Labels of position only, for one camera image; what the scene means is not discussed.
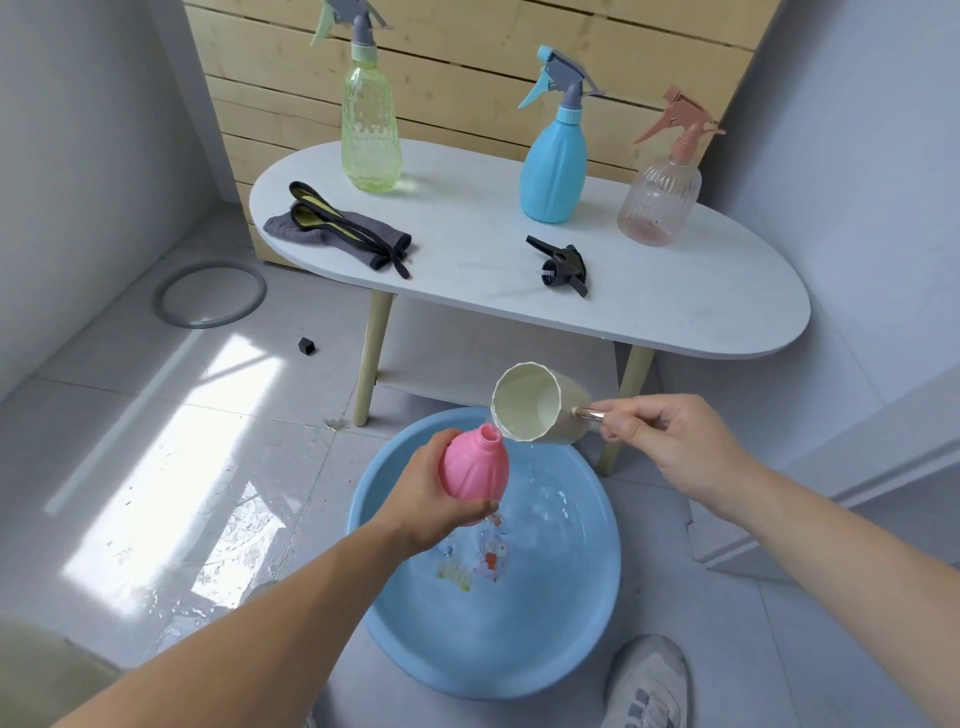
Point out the green grey spray nozzle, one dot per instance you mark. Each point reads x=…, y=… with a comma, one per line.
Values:
x=352, y=22

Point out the orange spray head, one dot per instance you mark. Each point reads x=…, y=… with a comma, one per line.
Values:
x=684, y=120

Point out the clear ribbed spray bottle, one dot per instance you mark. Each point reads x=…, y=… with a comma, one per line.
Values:
x=658, y=202

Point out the black spray nozzle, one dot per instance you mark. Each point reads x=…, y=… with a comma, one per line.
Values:
x=566, y=264

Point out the person's right forearm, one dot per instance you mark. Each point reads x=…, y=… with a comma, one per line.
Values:
x=847, y=570

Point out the person's left hand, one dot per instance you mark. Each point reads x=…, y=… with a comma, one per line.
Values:
x=424, y=502

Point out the grey cloth with black trim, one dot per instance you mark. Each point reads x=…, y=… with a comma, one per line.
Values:
x=360, y=234

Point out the person's right hand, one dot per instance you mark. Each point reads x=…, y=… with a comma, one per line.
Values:
x=682, y=442

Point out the small black block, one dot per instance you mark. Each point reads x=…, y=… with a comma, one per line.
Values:
x=307, y=346

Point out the person's left forearm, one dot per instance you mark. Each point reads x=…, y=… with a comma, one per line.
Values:
x=225, y=652

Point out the pink spray bottle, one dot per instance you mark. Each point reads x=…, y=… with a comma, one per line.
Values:
x=476, y=465

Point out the blue grey spray nozzle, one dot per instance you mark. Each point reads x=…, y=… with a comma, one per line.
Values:
x=562, y=79

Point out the blue spray bottle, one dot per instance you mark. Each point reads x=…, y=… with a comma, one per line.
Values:
x=553, y=169

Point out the blue plastic basin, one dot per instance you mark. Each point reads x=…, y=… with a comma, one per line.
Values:
x=525, y=622

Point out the white oval table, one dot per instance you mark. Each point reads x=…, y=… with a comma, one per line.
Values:
x=675, y=285

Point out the person's right white shoe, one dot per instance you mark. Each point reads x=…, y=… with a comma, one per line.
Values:
x=649, y=686

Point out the green clear spray bottle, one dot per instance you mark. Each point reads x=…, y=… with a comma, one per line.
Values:
x=371, y=131

